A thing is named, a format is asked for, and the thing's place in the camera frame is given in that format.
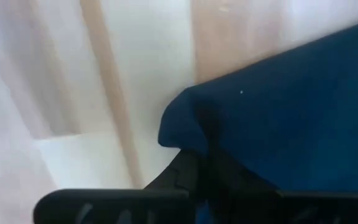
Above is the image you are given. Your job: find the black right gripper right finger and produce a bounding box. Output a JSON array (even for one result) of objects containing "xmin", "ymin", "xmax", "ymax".
[{"xmin": 209, "ymin": 183, "xmax": 288, "ymax": 224}]

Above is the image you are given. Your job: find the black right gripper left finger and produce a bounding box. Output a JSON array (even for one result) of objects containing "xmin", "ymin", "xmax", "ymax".
[{"xmin": 144, "ymin": 149, "xmax": 200, "ymax": 224}]

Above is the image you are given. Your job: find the dark blue cloth napkin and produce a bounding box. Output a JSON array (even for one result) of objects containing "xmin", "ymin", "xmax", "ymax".
[{"xmin": 157, "ymin": 17, "xmax": 358, "ymax": 195}]

